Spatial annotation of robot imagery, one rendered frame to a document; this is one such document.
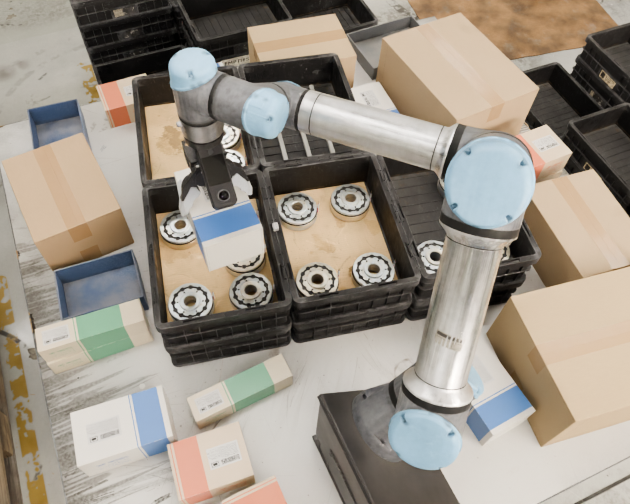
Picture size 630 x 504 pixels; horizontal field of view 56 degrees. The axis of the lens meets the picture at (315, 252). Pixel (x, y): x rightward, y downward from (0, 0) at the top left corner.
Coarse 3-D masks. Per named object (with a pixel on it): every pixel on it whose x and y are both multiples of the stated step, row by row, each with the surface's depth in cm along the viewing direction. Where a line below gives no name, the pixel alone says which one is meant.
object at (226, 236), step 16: (176, 176) 121; (240, 192) 119; (192, 208) 117; (208, 208) 117; (240, 208) 117; (192, 224) 120; (208, 224) 115; (224, 224) 115; (240, 224) 115; (256, 224) 115; (208, 240) 113; (224, 240) 113; (240, 240) 115; (256, 240) 117; (208, 256) 115; (224, 256) 117; (240, 256) 120
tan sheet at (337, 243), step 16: (304, 192) 159; (320, 192) 159; (320, 208) 156; (320, 224) 153; (336, 224) 153; (352, 224) 154; (368, 224) 154; (288, 240) 150; (304, 240) 150; (320, 240) 150; (336, 240) 151; (352, 240) 151; (368, 240) 151; (304, 256) 148; (320, 256) 148; (336, 256) 148; (352, 256) 148; (336, 272) 145
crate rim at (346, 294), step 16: (320, 160) 152; (336, 160) 152; (272, 192) 146; (384, 192) 147; (272, 208) 143; (400, 224) 142; (288, 256) 136; (288, 272) 133; (416, 272) 135; (352, 288) 132; (368, 288) 132; (384, 288) 132; (400, 288) 134; (304, 304) 130; (320, 304) 132
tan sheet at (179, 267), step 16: (256, 208) 155; (160, 240) 149; (176, 256) 146; (192, 256) 146; (176, 272) 144; (192, 272) 144; (208, 272) 144; (224, 272) 144; (208, 288) 142; (224, 288) 142; (192, 304) 139; (224, 304) 140
